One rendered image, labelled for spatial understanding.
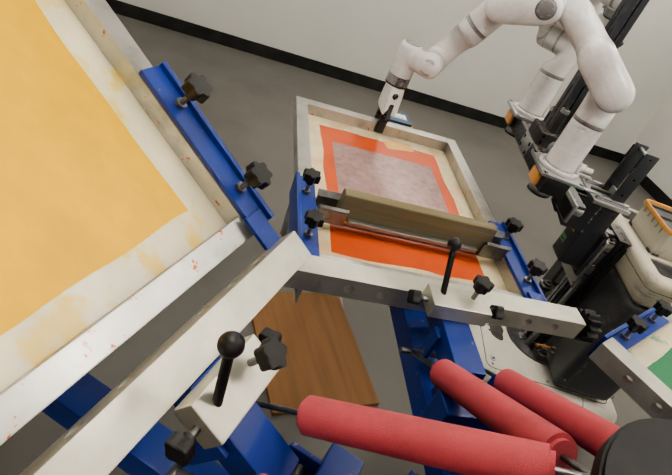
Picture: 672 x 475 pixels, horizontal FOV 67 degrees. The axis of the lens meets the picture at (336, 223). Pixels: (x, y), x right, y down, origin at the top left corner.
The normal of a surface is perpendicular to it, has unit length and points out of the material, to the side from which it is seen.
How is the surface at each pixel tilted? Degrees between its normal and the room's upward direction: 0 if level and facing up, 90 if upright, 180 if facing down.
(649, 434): 0
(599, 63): 89
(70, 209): 32
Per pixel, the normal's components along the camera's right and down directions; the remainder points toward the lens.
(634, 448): 0.32, -0.76
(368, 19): 0.08, 0.61
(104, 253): 0.73, -0.39
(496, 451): -0.33, -0.61
